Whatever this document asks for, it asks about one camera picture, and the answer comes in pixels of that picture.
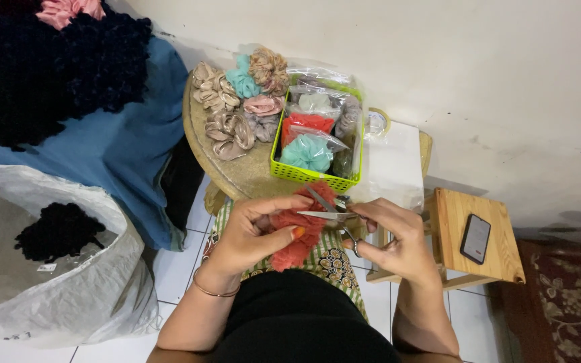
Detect clear tape roll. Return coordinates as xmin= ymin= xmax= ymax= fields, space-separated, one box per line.
xmin=363 ymin=107 xmax=392 ymax=140

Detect mauve grey scrunchie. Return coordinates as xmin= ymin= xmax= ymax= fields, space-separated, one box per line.
xmin=244 ymin=112 xmax=281 ymax=144

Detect pink ruffled scrunchie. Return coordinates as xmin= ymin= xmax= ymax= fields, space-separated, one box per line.
xmin=35 ymin=0 xmax=107 ymax=31

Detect black cloth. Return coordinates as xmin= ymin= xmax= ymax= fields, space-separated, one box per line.
xmin=159 ymin=135 xmax=206 ymax=234

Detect large pile of black scrunchies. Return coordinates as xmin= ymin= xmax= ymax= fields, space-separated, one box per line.
xmin=0 ymin=0 xmax=153 ymax=152

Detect packet with grey scrunchie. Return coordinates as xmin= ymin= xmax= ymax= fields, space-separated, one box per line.
xmin=334 ymin=95 xmax=363 ymax=143

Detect teal chiffon scrunchie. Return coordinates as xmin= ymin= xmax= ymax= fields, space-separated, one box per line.
xmin=225 ymin=54 xmax=263 ymax=99

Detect light wooden stool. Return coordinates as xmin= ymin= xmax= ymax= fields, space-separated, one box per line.
xmin=365 ymin=187 xmax=526 ymax=291

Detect person's black shirt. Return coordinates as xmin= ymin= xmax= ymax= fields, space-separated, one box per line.
xmin=214 ymin=269 xmax=403 ymax=363

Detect dark red floral carpet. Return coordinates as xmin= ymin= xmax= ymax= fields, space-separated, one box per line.
xmin=486 ymin=236 xmax=581 ymax=363

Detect packet with teal scrunchie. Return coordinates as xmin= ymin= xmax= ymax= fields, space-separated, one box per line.
xmin=279 ymin=126 xmax=350 ymax=174

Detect white woven sack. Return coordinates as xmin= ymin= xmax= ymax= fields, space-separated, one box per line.
xmin=0 ymin=163 xmax=160 ymax=350

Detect heap of black scrunchies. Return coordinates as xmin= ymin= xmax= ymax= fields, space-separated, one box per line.
xmin=13 ymin=202 xmax=107 ymax=264

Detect person's striped patterned skirt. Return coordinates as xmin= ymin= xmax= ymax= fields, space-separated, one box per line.
xmin=202 ymin=199 xmax=370 ymax=324

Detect round beige table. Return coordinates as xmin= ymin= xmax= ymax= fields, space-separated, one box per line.
xmin=183 ymin=70 xmax=368 ymax=216

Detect person's right hand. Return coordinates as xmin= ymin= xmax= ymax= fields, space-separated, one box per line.
xmin=341 ymin=198 xmax=442 ymax=292

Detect black smartphone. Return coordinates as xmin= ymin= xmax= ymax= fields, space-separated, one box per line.
xmin=459 ymin=213 xmax=492 ymax=266

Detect packet with pale mint scrunchie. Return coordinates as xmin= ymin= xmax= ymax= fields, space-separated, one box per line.
xmin=288 ymin=85 xmax=346 ymax=120

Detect pink satin scrunchie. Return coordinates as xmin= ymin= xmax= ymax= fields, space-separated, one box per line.
xmin=242 ymin=94 xmax=285 ymax=118

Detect coral ruffled scrunchie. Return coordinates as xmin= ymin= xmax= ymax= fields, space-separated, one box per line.
xmin=268 ymin=180 xmax=340 ymax=273

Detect packet with dark green scrunchie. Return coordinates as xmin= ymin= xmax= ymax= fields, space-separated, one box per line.
xmin=332 ymin=145 xmax=360 ymax=180

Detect packet with red scrunchie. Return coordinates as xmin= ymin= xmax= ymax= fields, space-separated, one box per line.
xmin=281 ymin=111 xmax=336 ymax=149

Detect lime green plastic basket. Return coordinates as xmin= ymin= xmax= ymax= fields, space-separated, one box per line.
xmin=269 ymin=76 xmax=364 ymax=194

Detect tan floral scrunchie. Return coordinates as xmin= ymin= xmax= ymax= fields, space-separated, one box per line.
xmin=248 ymin=46 xmax=290 ymax=97

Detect large beige satin scrunchie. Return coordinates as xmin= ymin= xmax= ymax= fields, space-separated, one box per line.
xmin=204 ymin=110 xmax=256 ymax=162

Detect thin gold bracelet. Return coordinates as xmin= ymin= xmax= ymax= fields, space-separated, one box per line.
xmin=192 ymin=267 xmax=241 ymax=298

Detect person's left hand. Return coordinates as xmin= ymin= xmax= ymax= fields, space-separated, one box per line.
xmin=196 ymin=195 xmax=315 ymax=293

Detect small beige satin scrunchie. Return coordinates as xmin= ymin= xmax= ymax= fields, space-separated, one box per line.
xmin=192 ymin=61 xmax=242 ymax=113

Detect stack of clear plastic bags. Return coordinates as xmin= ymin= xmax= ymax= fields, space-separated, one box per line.
xmin=347 ymin=120 xmax=426 ymax=213

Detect blue cloth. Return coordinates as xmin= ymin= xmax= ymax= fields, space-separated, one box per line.
xmin=0 ymin=35 xmax=191 ymax=252

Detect silver metal scissors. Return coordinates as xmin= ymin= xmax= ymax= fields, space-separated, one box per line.
xmin=297 ymin=185 xmax=365 ymax=259

